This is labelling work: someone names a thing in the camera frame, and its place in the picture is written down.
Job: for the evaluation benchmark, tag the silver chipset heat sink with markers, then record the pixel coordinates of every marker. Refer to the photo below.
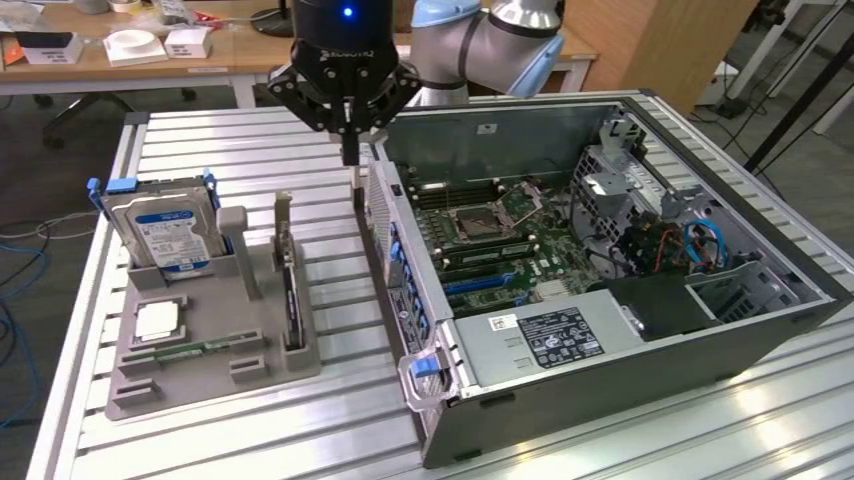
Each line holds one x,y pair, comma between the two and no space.
553,290

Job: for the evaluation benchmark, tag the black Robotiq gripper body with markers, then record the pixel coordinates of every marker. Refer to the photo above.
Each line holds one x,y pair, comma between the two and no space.
347,50

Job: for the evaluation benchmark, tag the blue plastic disk caddy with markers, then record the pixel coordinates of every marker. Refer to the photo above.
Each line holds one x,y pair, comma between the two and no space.
122,187

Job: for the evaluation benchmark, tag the black tripod pole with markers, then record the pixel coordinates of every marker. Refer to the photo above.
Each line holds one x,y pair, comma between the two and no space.
801,100

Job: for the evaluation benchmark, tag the orange box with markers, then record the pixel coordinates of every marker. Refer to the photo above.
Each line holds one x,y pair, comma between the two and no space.
10,55

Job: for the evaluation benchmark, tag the grey parts rack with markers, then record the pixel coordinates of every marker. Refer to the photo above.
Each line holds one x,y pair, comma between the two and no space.
214,310

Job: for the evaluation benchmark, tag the grey power supply unit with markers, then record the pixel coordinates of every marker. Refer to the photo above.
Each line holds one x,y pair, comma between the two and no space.
494,350

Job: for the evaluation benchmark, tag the metal drive cage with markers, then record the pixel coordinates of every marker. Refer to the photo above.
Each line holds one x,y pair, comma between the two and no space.
608,185

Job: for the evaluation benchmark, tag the silver CPU chip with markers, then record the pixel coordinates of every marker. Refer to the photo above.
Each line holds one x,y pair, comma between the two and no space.
159,320

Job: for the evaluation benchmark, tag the green loose RAM stick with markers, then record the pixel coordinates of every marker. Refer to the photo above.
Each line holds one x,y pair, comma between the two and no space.
181,350

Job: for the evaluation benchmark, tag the grey cup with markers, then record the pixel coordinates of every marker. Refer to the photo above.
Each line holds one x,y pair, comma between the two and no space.
90,6

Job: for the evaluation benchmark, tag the black power adapter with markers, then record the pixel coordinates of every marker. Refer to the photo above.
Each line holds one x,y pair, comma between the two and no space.
732,109

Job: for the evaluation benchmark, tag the white box black lid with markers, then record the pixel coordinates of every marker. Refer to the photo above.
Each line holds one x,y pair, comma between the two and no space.
50,55

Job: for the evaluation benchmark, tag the black round lamp base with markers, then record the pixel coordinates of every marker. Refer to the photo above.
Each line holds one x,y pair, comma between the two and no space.
270,25

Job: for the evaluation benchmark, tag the metal socket cover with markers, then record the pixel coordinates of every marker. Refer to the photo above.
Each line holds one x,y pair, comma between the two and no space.
521,190

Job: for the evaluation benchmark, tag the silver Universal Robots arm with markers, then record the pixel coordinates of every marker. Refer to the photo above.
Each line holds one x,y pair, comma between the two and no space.
454,40

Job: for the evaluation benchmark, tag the white box round insert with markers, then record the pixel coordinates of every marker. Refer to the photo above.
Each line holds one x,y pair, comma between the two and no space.
137,50

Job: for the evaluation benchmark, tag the wooden cabinet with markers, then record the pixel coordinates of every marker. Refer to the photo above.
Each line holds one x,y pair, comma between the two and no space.
668,50

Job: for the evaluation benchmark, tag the metal disk bay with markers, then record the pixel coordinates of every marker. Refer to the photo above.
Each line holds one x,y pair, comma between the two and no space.
748,290

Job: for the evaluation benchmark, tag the green motherboard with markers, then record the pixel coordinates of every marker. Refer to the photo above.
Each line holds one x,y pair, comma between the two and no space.
568,255

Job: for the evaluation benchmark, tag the black chair base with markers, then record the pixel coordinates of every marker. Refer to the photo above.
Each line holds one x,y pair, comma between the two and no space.
67,112

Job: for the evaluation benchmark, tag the CPU socket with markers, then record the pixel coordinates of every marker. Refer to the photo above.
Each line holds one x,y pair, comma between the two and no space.
481,222

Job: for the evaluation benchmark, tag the white floor box red dot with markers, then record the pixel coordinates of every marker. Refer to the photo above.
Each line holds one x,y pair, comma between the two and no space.
717,85

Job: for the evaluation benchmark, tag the blue case latch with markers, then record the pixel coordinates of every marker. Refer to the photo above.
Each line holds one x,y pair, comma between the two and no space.
423,369

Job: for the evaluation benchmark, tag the blue expansion slot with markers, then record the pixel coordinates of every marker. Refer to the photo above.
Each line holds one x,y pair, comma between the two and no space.
477,284

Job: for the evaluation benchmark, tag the white tape roll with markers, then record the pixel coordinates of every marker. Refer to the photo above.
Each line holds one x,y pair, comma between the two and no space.
124,5

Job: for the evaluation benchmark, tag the silver hard disk blue label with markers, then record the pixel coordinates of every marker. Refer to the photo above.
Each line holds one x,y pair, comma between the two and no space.
167,235

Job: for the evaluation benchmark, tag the wooden desk white frame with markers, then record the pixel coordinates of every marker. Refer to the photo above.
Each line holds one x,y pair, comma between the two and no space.
267,55
100,72

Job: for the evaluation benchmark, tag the clear plastic bag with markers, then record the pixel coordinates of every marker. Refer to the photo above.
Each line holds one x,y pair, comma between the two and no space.
20,20

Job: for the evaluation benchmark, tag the open dark grey PC case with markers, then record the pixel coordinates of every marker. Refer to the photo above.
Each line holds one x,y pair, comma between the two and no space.
601,410

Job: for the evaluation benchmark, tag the green graphics card black fan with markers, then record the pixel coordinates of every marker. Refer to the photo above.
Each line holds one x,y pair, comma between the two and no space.
294,310

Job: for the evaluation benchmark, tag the small white labelled box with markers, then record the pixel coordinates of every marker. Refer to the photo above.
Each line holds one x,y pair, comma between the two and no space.
187,47

